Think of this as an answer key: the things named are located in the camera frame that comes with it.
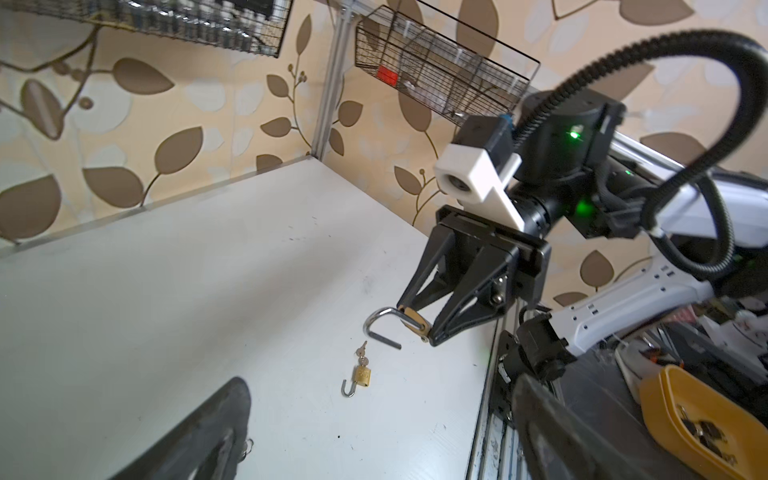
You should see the small brass padlock with keys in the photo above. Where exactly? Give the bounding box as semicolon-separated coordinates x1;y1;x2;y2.
341;341;371;398

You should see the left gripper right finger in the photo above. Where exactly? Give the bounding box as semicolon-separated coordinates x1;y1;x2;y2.
512;374;648;479

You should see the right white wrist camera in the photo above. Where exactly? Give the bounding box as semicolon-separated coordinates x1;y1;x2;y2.
435;114;525;231

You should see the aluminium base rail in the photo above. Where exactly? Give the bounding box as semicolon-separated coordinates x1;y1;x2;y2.
465;306;527;479

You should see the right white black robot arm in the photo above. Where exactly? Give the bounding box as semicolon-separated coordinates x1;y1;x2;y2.
390;29;767;380

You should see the large brass padlock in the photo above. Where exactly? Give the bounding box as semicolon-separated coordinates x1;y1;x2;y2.
362;307;432;350

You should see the red item in basket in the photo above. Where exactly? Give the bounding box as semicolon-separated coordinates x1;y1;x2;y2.
376;65;399;88

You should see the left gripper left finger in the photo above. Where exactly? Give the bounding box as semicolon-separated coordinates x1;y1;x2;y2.
113;377;251;479

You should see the yellow plastic tray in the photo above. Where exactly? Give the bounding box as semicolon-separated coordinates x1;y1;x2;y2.
638;365;767;479

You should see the side black wire basket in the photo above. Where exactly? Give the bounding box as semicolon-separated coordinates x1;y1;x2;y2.
355;1;541;126

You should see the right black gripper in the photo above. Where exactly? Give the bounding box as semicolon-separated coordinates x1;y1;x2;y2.
397;206;551;347

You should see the back black wire basket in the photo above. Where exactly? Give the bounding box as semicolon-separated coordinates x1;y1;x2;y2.
1;0;293;57

